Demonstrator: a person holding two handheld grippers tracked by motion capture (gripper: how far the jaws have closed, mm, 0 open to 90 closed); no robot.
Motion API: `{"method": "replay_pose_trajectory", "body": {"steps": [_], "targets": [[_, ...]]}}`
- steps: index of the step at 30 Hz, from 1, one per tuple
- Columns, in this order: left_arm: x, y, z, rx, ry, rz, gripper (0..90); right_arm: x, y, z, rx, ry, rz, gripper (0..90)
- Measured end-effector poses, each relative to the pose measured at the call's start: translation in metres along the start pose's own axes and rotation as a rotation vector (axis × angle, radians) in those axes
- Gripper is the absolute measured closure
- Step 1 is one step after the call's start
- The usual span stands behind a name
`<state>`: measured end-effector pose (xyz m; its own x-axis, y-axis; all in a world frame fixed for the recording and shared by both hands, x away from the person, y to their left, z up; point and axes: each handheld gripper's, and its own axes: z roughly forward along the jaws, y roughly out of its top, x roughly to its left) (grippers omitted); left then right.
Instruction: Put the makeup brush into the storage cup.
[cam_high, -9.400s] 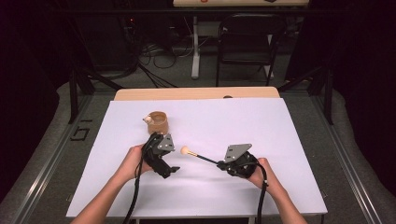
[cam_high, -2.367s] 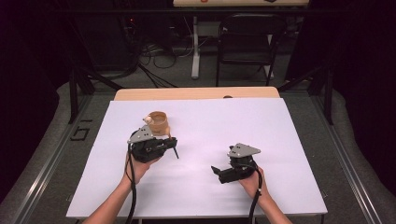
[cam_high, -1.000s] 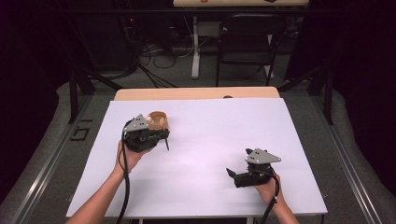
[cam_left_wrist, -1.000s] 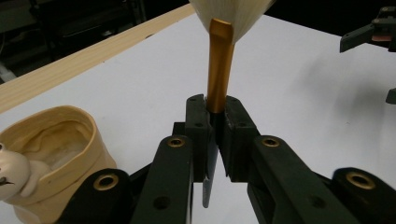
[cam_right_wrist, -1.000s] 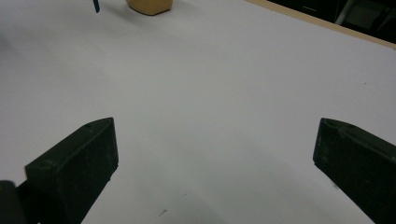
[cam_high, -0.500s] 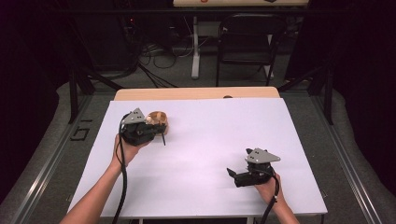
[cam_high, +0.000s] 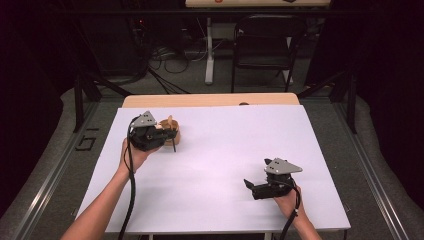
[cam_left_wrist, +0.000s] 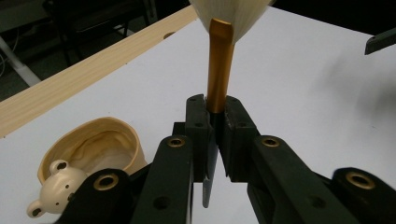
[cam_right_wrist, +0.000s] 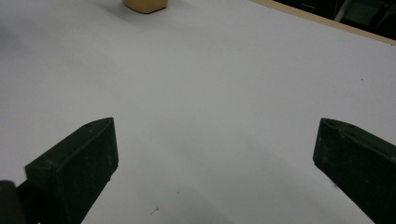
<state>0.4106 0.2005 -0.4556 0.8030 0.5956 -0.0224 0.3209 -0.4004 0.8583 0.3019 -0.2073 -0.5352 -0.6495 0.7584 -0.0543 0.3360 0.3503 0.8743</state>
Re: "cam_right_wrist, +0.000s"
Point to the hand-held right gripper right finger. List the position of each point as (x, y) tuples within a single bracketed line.
[(358, 161)]

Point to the light wooden table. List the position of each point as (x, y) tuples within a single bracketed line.
[(327, 22)]

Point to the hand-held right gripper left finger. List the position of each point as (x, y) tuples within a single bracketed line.
[(77, 168)]

